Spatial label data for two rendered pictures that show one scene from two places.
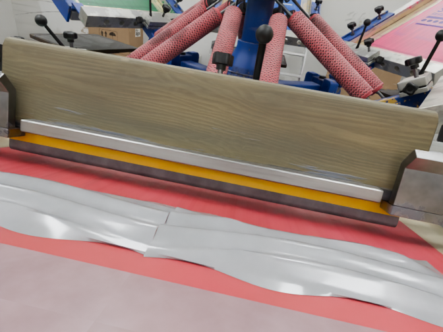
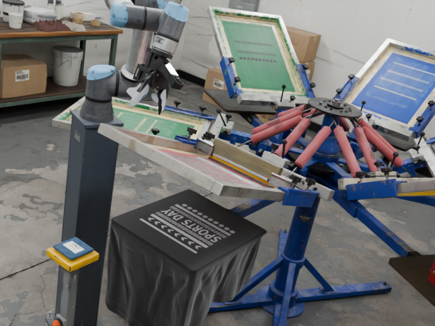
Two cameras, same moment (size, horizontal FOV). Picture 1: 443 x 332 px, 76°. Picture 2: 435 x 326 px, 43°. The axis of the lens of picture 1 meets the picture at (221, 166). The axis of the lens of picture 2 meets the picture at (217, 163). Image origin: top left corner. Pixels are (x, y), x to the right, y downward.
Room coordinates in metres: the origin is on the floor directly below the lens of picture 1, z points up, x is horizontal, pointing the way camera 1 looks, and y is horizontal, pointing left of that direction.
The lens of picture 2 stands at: (-1.78, -0.96, 2.08)
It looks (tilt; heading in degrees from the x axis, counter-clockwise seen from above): 23 degrees down; 29
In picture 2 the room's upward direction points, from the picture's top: 11 degrees clockwise
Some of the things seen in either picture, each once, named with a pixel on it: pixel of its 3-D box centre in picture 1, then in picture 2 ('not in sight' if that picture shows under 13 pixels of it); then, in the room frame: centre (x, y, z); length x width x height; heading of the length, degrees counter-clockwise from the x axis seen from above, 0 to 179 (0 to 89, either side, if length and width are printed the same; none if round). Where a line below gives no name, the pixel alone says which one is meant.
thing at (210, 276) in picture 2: not in sight; (221, 290); (-0.09, -0.16, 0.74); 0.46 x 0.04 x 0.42; 175
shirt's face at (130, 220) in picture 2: not in sight; (191, 224); (-0.08, 0.05, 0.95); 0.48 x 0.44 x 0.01; 175
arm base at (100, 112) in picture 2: not in sight; (98, 106); (-0.03, 0.67, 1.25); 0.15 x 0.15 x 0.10
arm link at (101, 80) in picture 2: not in sight; (101, 81); (-0.02, 0.66, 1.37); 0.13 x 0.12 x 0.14; 139
